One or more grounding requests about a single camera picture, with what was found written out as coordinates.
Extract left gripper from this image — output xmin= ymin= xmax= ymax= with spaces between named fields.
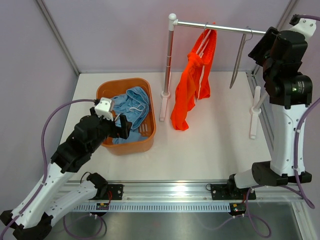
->
xmin=88 ymin=107 xmax=132 ymax=154

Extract light blue shorts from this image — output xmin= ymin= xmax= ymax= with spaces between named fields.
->
xmin=112 ymin=86 xmax=150 ymax=145

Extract grey hanger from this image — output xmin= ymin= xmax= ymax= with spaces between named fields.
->
xmin=229 ymin=26 xmax=253 ymax=89

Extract pink hanger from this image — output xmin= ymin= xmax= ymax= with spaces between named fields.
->
xmin=196 ymin=28 xmax=212 ymax=101

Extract orange shorts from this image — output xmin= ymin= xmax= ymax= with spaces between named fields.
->
xmin=170 ymin=30 xmax=218 ymax=131

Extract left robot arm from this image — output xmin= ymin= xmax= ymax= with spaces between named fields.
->
xmin=0 ymin=113 xmax=132 ymax=240

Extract orange plastic basket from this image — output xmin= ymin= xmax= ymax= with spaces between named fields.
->
xmin=96 ymin=77 xmax=156 ymax=156

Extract white metal clothes rack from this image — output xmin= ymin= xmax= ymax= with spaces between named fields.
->
xmin=158 ymin=13 xmax=273 ymax=140

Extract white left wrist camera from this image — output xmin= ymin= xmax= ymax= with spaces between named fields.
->
xmin=94 ymin=97 xmax=114 ymax=121

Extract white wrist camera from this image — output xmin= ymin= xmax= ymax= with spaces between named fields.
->
xmin=94 ymin=97 xmax=114 ymax=121
xmin=289 ymin=14 xmax=320 ymax=41

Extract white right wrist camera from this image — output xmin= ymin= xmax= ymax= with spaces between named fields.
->
xmin=289 ymin=14 xmax=320 ymax=41

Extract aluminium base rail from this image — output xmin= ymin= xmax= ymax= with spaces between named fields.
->
xmin=32 ymin=180 xmax=306 ymax=204

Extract white slotted cable duct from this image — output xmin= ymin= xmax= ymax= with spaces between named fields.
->
xmin=73 ymin=202 xmax=231 ymax=213

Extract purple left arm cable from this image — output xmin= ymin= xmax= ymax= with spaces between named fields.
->
xmin=0 ymin=98 xmax=100 ymax=237

